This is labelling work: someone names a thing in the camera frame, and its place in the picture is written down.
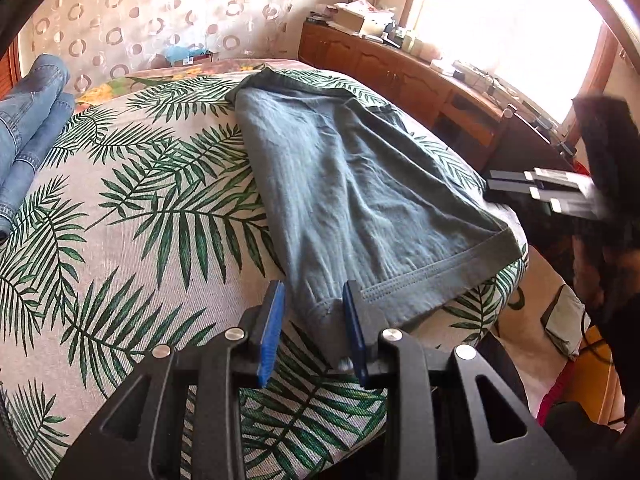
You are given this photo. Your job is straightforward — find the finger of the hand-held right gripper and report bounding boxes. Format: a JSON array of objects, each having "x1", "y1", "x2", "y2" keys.
[
  {"x1": 529, "y1": 191, "x2": 603, "y2": 218},
  {"x1": 486, "y1": 167, "x2": 593, "y2": 197}
]

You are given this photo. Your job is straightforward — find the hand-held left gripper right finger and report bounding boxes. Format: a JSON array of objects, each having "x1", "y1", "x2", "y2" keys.
[{"x1": 342, "y1": 280, "x2": 576, "y2": 480}]

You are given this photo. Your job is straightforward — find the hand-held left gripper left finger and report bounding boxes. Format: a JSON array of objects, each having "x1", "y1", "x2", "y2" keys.
[{"x1": 52, "y1": 280, "x2": 287, "y2": 480}]

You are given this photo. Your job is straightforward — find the grey-blue short pants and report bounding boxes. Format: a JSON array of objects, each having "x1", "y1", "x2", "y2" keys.
[{"x1": 225, "y1": 67, "x2": 529, "y2": 372}]

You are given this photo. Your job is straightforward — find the floral blanket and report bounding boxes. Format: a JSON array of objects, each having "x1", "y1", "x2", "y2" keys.
[{"x1": 75, "y1": 56, "x2": 603, "y2": 413}]

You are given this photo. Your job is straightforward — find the grey pouch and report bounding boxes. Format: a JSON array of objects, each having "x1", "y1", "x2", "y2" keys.
[{"x1": 541, "y1": 284, "x2": 594, "y2": 362}]

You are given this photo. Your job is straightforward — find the bright window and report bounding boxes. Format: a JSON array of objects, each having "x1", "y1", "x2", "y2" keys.
[{"x1": 404, "y1": 0, "x2": 622, "y2": 127}]

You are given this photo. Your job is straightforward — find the palm leaf printed sheet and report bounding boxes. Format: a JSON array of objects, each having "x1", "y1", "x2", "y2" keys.
[{"x1": 0, "y1": 67, "x2": 532, "y2": 480}]

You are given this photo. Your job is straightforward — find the long wooden cabinet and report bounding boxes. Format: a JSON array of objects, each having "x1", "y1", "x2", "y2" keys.
[{"x1": 298, "y1": 19, "x2": 603, "y2": 178}]

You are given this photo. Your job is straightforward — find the pink cloth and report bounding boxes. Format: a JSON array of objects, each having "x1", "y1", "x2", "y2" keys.
[{"x1": 536, "y1": 369, "x2": 577, "y2": 422}]

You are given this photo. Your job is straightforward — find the open cardboard box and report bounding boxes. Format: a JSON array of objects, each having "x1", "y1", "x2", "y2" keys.
[{"x1": 331, "y1": 7, "x2": 382, "y2": 37}]

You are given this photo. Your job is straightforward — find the crumpled pink white paper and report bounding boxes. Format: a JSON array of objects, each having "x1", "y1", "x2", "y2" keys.
[{"x1": 334, "y1": 0, "x2": 397, "y2": 17}]

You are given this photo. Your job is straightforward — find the low cardboard box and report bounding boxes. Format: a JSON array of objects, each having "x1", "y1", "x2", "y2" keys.
[{"x1": 169, "y1": 51, "x2": 222, "y2": 68}]

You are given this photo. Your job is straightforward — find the folded blue jeans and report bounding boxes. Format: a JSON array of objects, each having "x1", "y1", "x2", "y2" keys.
[
  {"x1": 0, "y1": 91, "x2": 77, "y2": 242},
  {"x1": 0, "y1": 54, "x2": 72, "y2": 161}
]

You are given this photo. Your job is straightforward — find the blue plastic bag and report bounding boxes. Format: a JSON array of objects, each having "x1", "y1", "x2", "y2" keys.
[{"x1": 161, "y1": 44, "x2": 212, "y2": 62}]

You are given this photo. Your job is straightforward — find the circle patterned sheer curtain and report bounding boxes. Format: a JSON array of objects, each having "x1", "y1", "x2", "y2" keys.
[{"x1": 19, "y1": 0, "x2": 323, "y2": 97}]

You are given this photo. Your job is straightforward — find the brown slatted wooden wardrobe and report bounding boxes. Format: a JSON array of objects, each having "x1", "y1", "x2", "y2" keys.
[{"x1": 0, "y1": 35, "x2": 24, "y2": 104}]

